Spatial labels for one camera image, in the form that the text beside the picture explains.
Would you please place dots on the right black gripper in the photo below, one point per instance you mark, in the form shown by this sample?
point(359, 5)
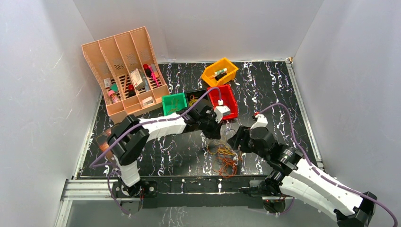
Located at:
point(241, 134)

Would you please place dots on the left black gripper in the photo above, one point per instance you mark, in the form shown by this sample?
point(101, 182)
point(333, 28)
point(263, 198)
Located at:
point(212, 130)

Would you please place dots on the red plastic bin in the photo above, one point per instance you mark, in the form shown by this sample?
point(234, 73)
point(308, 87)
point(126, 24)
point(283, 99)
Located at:
point(228, 100)

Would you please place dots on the green plastic bin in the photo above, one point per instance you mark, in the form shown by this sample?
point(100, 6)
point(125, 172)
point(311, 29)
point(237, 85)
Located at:
point(173, 103)

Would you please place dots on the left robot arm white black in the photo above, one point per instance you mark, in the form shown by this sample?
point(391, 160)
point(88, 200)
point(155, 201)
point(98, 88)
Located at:
point(130, 136)

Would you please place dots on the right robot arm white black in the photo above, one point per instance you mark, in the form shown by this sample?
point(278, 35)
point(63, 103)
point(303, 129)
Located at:
point(293, 176)

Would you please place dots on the black plastic bin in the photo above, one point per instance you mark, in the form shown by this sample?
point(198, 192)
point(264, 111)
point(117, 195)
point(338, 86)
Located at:
point(193, 96)

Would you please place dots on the black marker in yellow bin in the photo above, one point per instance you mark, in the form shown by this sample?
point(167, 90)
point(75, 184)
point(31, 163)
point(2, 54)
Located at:
point(220, 76)

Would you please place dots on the glue stick in yellow bin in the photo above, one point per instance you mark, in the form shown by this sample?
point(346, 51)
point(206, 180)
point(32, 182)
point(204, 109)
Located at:
point(220, 71)

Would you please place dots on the yellow plastic bin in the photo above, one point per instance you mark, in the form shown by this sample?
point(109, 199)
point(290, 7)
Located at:
point(208, 74)

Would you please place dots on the white stapler in organizer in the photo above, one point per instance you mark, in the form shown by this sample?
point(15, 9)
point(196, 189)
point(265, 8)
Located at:
point(147, 101)

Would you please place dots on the pink pen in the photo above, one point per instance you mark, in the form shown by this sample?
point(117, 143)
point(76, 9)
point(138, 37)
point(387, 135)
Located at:
point(154, 74)

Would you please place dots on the white box in organizer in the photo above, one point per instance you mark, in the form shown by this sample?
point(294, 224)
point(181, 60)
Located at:
point(139, 80)

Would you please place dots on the red capped dark bottle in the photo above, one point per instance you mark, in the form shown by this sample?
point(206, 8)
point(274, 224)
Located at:
point(131, 90)

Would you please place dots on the pink bottle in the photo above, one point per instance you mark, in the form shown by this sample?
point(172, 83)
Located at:
point(113, 96)

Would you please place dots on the pink plastic file organizer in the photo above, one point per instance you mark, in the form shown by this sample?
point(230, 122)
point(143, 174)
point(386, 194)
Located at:
point(112, 59)

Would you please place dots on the dark book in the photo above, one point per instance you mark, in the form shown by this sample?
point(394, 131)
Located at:
point(101, 140)

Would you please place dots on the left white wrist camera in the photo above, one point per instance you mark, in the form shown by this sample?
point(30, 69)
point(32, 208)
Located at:
point(221, 111)

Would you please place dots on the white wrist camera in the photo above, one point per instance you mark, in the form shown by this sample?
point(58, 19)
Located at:
point(221, 111)
point(260, 121)

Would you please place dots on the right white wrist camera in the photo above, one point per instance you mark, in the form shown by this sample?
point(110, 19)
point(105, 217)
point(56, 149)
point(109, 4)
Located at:
point(260, 121)

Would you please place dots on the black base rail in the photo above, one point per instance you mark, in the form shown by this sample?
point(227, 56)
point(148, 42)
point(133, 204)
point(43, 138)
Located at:
point(203, 191)

